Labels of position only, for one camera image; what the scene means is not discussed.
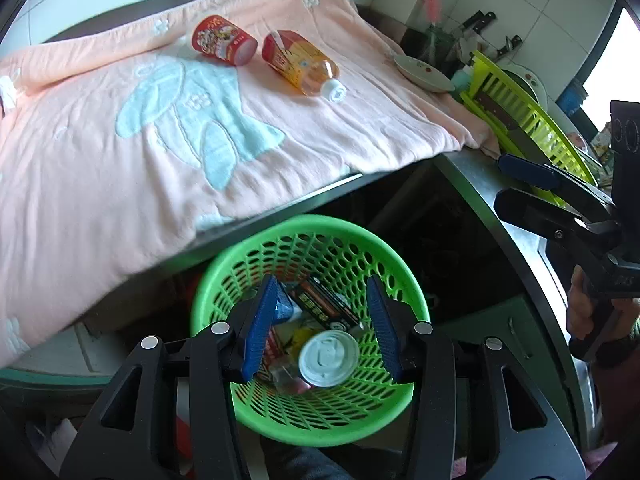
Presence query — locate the white ceramic dish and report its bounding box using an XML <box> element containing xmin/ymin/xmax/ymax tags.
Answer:
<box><xmin>394</xmin><ymin>55</ymin><xmax>454</xmax><ymax>93</ymax></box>

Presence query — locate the pink towel with blue rabbit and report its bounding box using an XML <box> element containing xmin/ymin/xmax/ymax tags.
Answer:
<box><xmin>1</xmin><ymin>0</ymin><xmax>498</xmax><ymax>365</ymax></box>

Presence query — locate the red paper snack cup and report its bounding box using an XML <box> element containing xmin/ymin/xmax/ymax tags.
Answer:
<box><xmin>190</xmin><ymin>15</ymin><xmax>258</xmax><ymax>66</ymax></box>

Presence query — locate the white plastic cup lid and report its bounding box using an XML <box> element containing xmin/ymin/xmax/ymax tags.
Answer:
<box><xmin>297</xmin><ymin>330</ymin><xmax>359</xmax><ymax>388</ymax></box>

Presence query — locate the blue and white soda can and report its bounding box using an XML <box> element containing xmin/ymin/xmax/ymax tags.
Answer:
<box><xmin>272</xmin><ymin>283</ymin><xmax>304</xmax><ymax>325</ymax></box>

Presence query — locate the person's right hand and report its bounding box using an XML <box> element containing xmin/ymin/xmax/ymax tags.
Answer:
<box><xmin>567</xmin><ymin>266</ymin><xmax>639</xmax><ymax>340</ymax></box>

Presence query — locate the green plastic mesh trash basket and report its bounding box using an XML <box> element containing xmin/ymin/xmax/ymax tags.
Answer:
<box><xmin>191</xmin><ymin>214</ymin><xmax>430</xmax><ymax>448</ymax></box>

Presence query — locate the black cigarette box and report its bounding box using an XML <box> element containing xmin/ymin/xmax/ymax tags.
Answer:
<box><xmin>288</xmin><ymin>275</ymin><xmax>368</xmax><ymax>338</ymax></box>

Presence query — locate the lime green dish rack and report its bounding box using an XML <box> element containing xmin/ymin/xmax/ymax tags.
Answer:
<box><xmin>460</xmin><ymin>51</ymin><xmax>597</xmax><ymax>185</ymax></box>

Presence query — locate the black handled kitchen knife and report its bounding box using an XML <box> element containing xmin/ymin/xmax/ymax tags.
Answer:
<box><xmin>454</xmin><ymin>11</ymin><xmax>497</xmax><ymax>36</ymax></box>

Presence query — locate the orange tea plastic bottle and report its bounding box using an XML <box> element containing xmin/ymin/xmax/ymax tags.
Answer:
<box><xmin>262</xmin><ymin>30</ymin><xmax>347</xmax><ymax>103</ymax></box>

